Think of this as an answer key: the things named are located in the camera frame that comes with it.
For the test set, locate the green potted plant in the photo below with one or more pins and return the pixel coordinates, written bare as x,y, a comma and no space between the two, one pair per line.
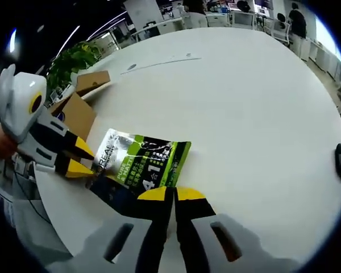
74,61

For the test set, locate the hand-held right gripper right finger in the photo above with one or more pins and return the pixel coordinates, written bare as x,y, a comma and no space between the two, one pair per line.
193,227

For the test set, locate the white mesh office chair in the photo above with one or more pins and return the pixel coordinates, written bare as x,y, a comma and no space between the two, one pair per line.
281,29
244,20

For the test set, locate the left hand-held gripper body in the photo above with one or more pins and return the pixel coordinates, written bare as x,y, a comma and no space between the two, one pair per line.
20,99

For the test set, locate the green black soft item pouch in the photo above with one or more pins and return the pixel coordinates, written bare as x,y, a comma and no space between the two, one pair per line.
147,159

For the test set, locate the brown cardboard shoe box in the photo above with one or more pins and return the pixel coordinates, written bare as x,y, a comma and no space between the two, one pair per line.
82,119

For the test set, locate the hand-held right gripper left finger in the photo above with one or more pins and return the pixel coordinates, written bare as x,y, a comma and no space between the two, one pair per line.
159,227

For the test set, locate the white standing desk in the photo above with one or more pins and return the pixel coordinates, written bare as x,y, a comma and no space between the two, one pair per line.
170,24

